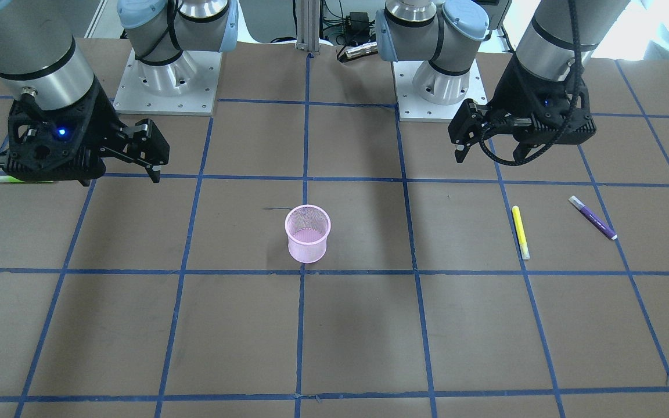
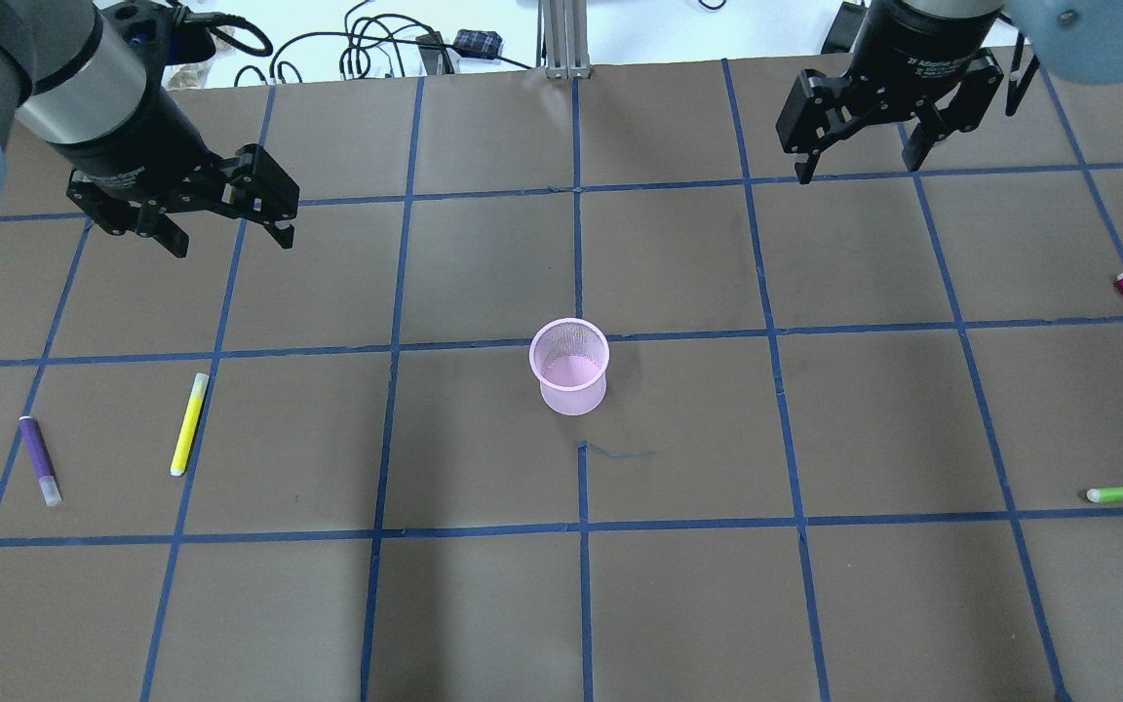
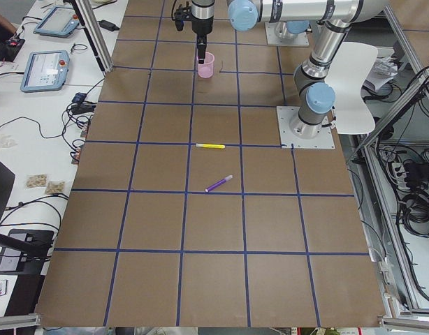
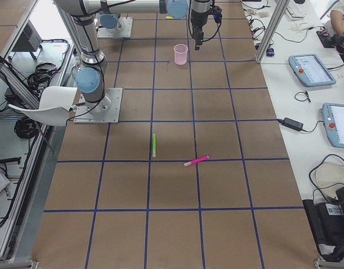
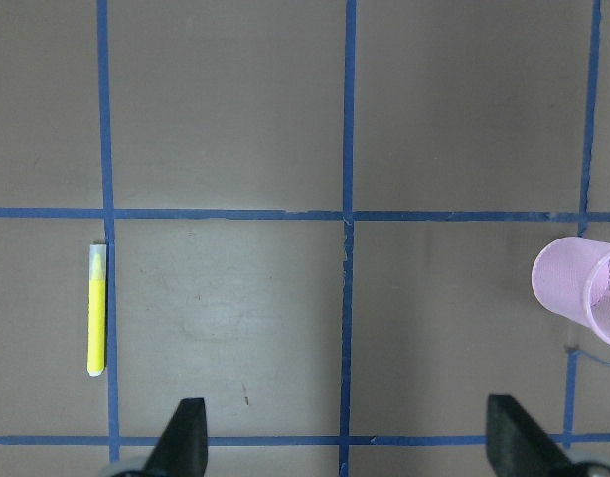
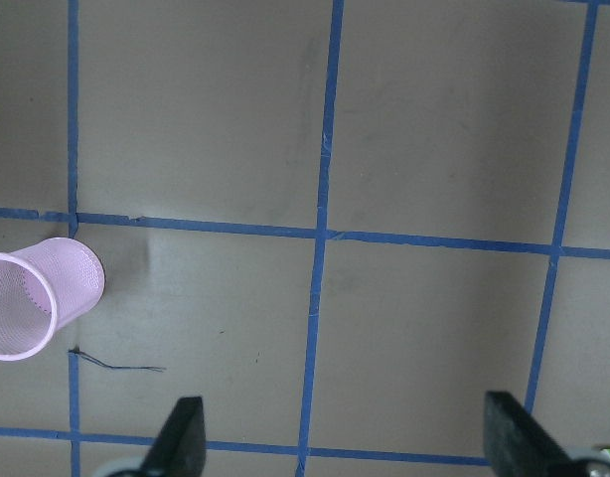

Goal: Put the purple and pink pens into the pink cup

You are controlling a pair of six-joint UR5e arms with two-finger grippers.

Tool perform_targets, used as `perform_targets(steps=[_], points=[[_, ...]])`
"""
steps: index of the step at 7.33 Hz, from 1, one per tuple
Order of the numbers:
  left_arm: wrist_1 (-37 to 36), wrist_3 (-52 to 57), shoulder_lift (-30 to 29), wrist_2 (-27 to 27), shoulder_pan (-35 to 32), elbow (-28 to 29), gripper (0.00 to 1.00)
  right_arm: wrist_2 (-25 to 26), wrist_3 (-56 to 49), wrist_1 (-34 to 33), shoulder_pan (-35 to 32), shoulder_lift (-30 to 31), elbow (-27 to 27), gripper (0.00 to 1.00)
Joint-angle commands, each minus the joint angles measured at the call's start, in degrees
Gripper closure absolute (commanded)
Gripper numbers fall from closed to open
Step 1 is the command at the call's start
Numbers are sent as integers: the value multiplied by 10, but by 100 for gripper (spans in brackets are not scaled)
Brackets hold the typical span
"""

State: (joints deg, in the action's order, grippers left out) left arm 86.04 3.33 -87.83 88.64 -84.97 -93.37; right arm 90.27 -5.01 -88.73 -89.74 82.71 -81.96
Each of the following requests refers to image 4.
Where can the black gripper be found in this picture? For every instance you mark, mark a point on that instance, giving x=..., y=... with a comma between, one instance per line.
x=198, y=14

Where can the pink pen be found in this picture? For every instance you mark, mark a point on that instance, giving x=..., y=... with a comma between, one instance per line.
x=196, y=161

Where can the pink plastic cup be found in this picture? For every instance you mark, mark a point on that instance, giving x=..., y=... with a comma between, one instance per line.
x=180, y=54

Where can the green pen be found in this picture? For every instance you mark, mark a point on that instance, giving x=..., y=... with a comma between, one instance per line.
x=154, y=144

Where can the upper blue teach pendant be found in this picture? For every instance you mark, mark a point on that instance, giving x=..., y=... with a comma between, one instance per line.
x=310, y=70

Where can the blue teach pendant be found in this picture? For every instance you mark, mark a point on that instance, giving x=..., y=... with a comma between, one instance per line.
x=333, y=116
x=310, y=70

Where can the black power adapter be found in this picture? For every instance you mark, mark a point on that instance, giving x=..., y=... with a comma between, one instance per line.
x=293, y=124

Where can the white plastic chair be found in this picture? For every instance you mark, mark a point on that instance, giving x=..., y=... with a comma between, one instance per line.
x=54, y=106

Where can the lower blue teach pendant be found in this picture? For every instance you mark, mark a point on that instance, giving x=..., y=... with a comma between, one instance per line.
x=333, y=116

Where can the black device box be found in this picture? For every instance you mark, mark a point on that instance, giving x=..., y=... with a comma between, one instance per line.
x=326, y=220

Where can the aluminium frame post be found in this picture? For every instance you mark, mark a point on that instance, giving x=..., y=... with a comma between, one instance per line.
x=271, y=29

